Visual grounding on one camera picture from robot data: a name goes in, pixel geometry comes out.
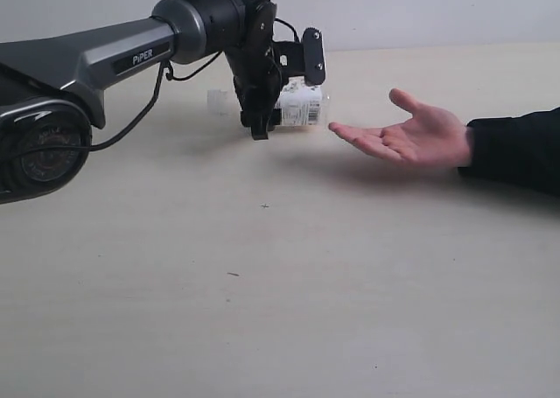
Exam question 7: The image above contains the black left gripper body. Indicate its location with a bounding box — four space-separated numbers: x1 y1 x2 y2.
226 3 282 125

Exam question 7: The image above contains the clear bottle white square label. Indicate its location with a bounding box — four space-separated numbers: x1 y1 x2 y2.
206 77 329 128

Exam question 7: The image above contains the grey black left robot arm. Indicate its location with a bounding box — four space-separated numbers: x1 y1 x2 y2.
1 0 284 204

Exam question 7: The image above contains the person's open bare hand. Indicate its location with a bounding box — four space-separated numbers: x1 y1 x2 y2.
328 88 473 169

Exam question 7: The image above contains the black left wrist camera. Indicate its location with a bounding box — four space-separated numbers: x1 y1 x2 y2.
272 27 326 86

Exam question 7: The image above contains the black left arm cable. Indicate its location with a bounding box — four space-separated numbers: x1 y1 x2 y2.
87 17 303 152

